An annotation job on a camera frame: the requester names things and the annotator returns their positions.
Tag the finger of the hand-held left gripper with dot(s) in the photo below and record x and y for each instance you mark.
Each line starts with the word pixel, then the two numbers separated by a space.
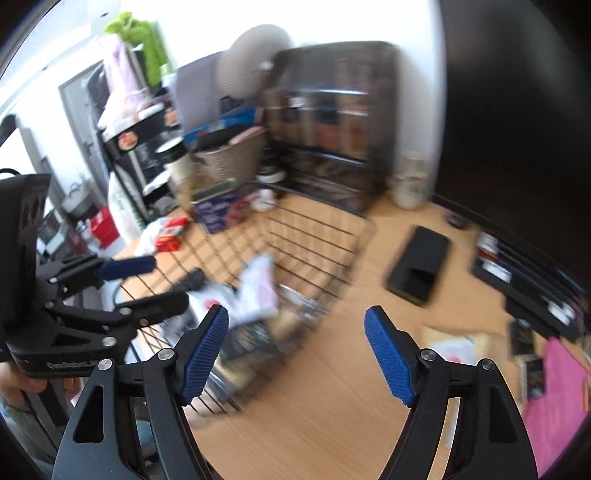
pixel 147 307
pixel 124 267

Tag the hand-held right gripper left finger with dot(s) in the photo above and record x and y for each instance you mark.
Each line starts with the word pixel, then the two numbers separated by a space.
pixel 205 355

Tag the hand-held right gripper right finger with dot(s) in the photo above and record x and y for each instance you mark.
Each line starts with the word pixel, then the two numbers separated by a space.
pixel 388 360

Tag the black gold-print box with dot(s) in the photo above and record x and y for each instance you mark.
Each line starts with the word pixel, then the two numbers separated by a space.
pixel 247 344

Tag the white packet with red logo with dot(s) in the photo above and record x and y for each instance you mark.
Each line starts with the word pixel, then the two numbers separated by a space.
pixel 214 302

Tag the bread packet with white label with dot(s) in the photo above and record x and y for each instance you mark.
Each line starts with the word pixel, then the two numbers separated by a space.
pixel 457 348

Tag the clear bread packet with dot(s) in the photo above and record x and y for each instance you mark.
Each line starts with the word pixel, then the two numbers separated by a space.
pixel 284 325

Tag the white cracker packet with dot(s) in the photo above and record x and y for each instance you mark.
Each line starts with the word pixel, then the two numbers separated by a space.
pixel 257 286

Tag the person's left hand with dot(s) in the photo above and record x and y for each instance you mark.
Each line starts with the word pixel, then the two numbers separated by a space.
pixel 23 382

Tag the red and white box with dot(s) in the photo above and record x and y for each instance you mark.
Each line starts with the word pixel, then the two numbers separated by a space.
pixel 170 235

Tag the black smartphone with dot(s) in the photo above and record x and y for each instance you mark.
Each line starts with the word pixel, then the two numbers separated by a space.
pixel 418 267

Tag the blue printed box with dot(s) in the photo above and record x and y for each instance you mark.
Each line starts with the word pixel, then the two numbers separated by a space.
pixel 217 210

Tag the white cup with dark lid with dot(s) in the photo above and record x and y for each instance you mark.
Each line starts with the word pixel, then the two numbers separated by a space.
pixel 178 170

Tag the black storage cart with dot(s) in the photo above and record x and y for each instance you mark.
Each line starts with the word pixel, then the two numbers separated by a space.
pixel 138 152

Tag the beige woven plastic basket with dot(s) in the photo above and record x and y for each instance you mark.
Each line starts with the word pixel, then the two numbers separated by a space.
pixel 231 154

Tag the small white bottle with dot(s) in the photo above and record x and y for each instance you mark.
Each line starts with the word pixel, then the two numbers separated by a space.
pixel 267 198

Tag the black mechanical keyboard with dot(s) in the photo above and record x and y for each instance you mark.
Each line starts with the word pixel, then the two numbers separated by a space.
pixel 531 286

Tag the pink desk mat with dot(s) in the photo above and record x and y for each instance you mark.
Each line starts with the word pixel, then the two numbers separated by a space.
pixel 558 406

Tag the green fluffy cloth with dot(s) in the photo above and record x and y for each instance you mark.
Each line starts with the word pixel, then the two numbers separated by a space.
pixel 138 41

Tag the white desk fan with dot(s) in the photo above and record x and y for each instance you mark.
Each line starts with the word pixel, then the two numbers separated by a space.
pixel 251 60

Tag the smoky plastic organizer cabinet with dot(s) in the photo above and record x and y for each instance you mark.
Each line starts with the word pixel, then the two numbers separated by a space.
pixel 332 120

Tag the black curved computer monitor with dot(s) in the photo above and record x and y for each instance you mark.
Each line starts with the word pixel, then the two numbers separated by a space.
pixel 517 115

